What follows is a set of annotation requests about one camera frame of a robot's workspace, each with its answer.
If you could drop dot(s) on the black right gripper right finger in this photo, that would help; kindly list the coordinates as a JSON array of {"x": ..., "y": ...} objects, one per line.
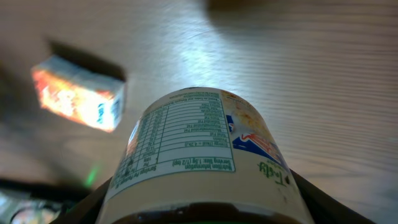
[{"x": 325, "y": 209}]

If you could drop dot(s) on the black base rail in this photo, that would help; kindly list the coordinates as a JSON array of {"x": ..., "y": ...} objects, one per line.
[{"x": 23, "y": 202}]

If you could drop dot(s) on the orange snack packet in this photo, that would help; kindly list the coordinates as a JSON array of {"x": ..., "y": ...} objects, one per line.
[{"x": 78, "y": 94}]

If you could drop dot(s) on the green lid jar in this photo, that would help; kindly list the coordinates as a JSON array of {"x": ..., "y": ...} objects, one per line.
[{"x": 202, "y": 155}]

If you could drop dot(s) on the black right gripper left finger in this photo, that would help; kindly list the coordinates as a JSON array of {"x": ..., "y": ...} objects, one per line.
[{"x": 86, "y": 211}]

